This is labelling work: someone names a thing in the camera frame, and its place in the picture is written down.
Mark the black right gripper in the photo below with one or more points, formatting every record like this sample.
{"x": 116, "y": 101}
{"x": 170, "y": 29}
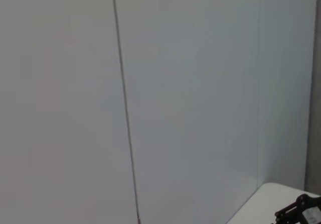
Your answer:
{"x": 311, "y": 214}

